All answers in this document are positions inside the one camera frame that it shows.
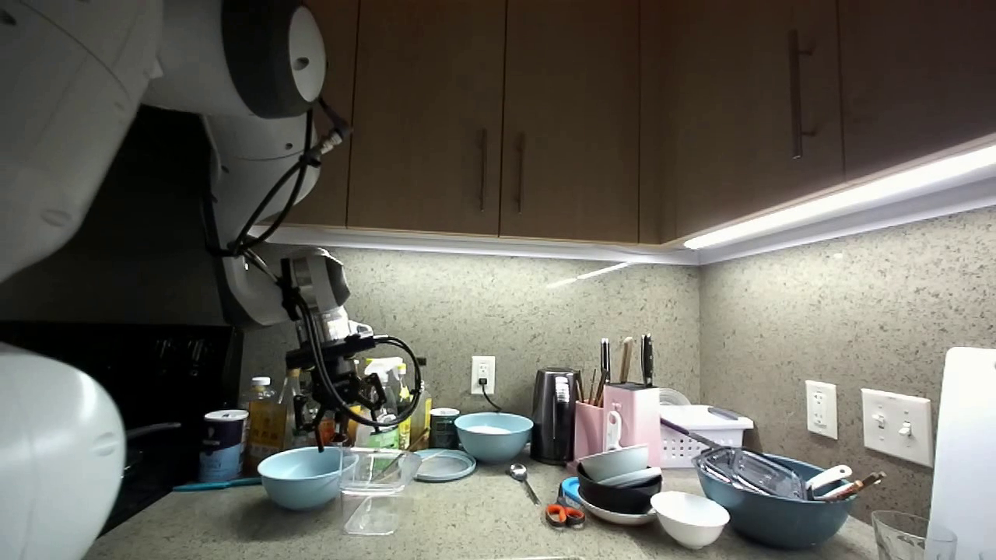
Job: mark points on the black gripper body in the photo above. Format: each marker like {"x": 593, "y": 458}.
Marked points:
{"x": 335, "y": 369}

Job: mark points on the clear glass measuring cup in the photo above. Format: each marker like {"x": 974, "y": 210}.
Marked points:
{"x": 380, "y": 469}

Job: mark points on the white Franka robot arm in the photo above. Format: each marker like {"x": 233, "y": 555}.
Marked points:
{"x": 63, "y": 105}

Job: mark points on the green dish soap bottle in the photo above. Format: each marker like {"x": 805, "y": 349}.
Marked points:
{"x": 380, "y": 433}

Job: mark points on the tall dark glass bottle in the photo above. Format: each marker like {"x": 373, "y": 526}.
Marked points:
{"x": 301, "y": 405}

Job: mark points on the light blue shallow bowl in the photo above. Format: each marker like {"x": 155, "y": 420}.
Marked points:
{"x": 301, "y": 481}

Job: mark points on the yellow box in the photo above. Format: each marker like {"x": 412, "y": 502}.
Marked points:
{"x": 417, "y": 417}

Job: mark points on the dark green cup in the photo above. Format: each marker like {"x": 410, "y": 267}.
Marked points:
{"x": 442, "y": 429}

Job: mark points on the white and blue canister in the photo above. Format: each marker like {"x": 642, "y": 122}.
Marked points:
{"x": 222, "y": 443}

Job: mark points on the light blue small plate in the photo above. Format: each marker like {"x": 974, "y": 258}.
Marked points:
{"x": 445, "y": 465}

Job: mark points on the blue bowl with white inside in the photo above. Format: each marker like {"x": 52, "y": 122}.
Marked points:
{"x": 494, "y": 438}

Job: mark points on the black kitchen range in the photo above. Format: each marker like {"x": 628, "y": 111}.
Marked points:
{"x": 173, "y": 376}

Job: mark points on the metal spoon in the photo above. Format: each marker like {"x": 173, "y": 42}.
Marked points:
{"x": 522, "y": 481}

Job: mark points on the stainless steel canister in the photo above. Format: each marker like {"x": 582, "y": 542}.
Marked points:
{"x": 556, "y": 414}

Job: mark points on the pink mug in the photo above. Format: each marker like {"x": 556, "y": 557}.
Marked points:
{"x": 593, "y": 430}

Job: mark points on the blue rimmed plate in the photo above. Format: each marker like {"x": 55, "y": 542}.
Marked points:
{"x": 600, "y": 509}

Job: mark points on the wooden cabinet door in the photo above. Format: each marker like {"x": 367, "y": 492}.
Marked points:
{"x": 424, "y": 113}
{"x": 918, "y": 73}
{"x": 570, "y": 113}
{"x": 727, "y": 94}

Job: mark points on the grey bowl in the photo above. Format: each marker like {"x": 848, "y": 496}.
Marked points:
{"x": 618, "y": 461}

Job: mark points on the black bowl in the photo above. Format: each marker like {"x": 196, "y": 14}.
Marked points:
{"x": 619, "y": 492}

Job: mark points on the pink knife block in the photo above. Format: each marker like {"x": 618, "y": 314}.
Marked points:
{"x": 635, "y": 417}

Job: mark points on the small white bowl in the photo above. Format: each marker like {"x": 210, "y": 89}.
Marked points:
{"x": 689, "y": 517}

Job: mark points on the white plastic basket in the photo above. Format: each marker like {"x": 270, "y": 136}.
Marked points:
{"x": 704, "y": 429}

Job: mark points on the metal whisk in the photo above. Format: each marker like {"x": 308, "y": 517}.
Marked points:
{"x": 748, "y": 470}

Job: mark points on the large blue mixing bowl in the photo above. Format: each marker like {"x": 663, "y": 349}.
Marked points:
{"x": 774, "y": 516}

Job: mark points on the under cabinet light strip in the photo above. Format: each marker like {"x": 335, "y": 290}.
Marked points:
{"x": 842, "y": 203}

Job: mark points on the white wall outlet with plug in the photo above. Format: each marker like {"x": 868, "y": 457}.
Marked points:
{"x": 483, "y": 376}

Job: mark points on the white square wall outlet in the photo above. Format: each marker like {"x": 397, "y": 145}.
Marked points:
{"x": 822, "y": 409}

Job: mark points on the white double light switch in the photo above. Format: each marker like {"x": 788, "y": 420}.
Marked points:
{"x": 896, "y": 429}

